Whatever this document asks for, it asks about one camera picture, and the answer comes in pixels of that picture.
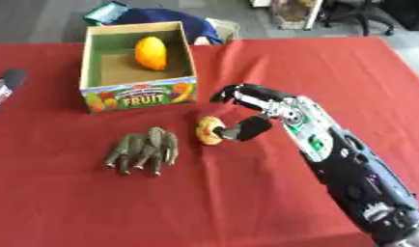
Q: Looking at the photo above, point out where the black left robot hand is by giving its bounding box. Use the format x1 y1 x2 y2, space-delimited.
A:
0 68 29 112

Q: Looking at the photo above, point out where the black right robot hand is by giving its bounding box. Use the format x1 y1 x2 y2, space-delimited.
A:
208 83 294 143

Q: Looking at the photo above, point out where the tan cardboard box green inside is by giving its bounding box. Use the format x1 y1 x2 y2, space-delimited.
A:
77 20 200 114

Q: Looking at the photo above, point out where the yellow round toy fruit slice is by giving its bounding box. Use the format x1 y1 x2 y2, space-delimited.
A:
194 115 227 147

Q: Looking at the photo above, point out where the white framed cabinet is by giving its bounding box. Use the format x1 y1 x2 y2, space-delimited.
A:
266 0 324 31

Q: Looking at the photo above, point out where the orange toy mango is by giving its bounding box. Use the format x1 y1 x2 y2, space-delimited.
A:
133 36 169 71

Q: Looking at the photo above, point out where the dark blue bag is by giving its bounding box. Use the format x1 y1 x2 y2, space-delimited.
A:
108 7 225 45

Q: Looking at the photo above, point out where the teal packet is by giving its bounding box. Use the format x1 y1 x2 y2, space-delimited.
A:
81 1 130 27

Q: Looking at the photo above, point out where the grey toy elephant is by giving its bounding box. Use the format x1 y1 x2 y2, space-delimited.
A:
101 126 182 178

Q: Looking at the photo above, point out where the black office chair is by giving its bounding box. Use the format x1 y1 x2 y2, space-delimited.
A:
319 0 398 37

